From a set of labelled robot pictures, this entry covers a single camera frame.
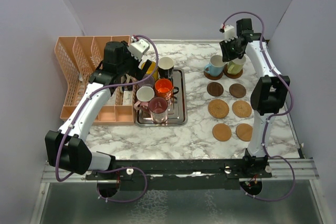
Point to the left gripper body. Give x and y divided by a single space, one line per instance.
130 66

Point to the dusty pink mug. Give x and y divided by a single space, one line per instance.
158 107

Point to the stainless steel tray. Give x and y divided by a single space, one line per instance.
177 109

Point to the white mug pink handle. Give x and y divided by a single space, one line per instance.
144 95

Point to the light wood round coaster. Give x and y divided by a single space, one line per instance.
222 132

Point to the light wood grooved coaster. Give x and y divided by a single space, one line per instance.
244 132

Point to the black mug white inside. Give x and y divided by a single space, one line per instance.
165 67

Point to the dark walnut coaster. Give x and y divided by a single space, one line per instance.
215 89
237 90

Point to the pale yellow mug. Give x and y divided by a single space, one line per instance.
235 66

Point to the orange mug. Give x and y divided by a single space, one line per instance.
164 88

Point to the lilac mug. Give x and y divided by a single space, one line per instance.
147 81

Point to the black front mounting rail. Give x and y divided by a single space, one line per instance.
182 174

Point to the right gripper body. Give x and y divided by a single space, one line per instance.
231 50

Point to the peach plastic file organizer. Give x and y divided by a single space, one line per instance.
78 57

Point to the light blue mug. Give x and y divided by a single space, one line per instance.
215 66

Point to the woven rattan coaster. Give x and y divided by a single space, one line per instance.
218 108
242 109

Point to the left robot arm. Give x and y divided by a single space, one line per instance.
66 148

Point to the brown ringed wooden coaster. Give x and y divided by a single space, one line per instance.
207 75

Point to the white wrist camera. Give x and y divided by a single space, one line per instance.
138 49
229 32

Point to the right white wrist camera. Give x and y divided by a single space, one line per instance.
229 32

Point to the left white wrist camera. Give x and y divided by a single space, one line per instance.
138 49

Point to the dark walnut front coaster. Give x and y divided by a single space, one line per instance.
237 90

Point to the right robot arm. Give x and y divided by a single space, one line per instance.
268 96

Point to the white stationery package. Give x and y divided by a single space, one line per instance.
127 97

